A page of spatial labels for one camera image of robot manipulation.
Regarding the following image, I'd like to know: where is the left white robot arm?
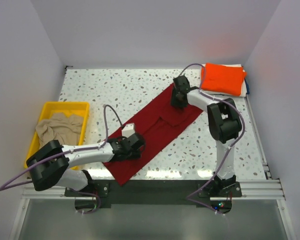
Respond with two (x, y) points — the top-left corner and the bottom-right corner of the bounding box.
(26, 133), (146, 196)

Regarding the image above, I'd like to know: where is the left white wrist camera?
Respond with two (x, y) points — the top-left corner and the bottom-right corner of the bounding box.
(121, 123), (136, 138)

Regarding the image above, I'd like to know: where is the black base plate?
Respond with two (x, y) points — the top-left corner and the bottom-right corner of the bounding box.
(64, 179), (242, 210)

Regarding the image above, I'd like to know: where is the folded blue t shirt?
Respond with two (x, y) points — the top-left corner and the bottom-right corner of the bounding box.
(244, 79), (250, 95)

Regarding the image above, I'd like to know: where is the aluminium frame rail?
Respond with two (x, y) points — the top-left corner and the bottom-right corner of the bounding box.
(21, 179), (286, 200)

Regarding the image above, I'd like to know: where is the folded orange t shirt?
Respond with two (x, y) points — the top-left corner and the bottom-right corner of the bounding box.
(199, 62), (248, 96)

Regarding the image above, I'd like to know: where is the beige t shirt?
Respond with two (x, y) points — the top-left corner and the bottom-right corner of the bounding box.
(35, 112), (84, 148)

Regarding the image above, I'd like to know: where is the dark red t shirt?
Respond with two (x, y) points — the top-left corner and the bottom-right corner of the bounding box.
(104, 84), (203, 186)

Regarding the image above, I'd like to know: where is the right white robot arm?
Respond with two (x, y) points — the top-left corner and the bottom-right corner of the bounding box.
(170, 75), (244, 197)

